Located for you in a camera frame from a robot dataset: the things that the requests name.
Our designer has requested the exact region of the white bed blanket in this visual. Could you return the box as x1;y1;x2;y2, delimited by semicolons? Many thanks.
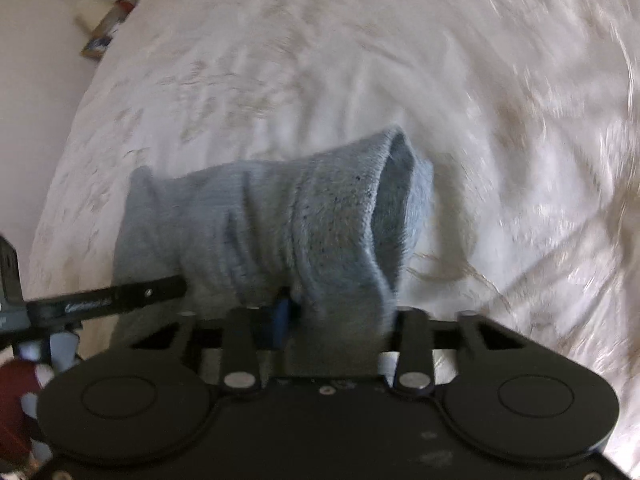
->
28;0;640;401

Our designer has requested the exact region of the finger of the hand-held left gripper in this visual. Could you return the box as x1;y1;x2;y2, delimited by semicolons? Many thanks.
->
24;275;189;327

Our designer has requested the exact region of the brown box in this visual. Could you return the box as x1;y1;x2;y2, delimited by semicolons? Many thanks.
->
81;0;138;61

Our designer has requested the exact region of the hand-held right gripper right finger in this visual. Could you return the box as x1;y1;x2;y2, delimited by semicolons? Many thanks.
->
388;307;527;395

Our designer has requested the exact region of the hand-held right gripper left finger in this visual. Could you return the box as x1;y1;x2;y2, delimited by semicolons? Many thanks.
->
129;297;293;395

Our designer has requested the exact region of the grey-blue sock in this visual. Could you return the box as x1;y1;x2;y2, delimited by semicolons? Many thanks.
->
112;125;435;379

